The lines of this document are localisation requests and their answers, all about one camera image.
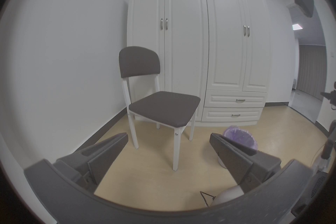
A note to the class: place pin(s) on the ceiling light panel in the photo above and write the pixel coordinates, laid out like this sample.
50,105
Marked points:
296,26

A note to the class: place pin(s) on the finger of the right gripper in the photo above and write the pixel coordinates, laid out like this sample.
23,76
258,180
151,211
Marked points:
331,97

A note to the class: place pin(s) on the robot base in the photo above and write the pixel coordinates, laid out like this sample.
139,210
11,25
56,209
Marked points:
228,195

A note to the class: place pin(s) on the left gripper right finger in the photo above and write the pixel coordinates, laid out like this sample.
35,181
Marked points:
236,162

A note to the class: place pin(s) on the white chair grey cushions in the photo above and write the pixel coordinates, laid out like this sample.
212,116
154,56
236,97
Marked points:
139,61

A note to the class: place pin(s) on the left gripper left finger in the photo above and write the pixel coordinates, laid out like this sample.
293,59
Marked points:
105,160

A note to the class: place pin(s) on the white wardrobe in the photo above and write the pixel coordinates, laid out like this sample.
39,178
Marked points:
183,47

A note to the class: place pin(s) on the grey curtain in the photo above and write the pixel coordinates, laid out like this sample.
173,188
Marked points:
312,73

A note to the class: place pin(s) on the white trash bin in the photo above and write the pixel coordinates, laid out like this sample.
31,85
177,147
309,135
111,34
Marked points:
222,161

